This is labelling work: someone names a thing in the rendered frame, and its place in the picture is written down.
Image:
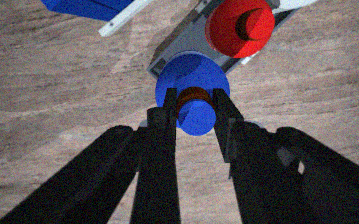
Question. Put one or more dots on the dark grey tray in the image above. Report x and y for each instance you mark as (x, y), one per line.
(193, 38)

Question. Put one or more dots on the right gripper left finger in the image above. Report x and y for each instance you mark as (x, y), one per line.
(84, 191)

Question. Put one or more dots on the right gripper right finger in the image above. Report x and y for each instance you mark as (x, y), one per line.
(268, 193)

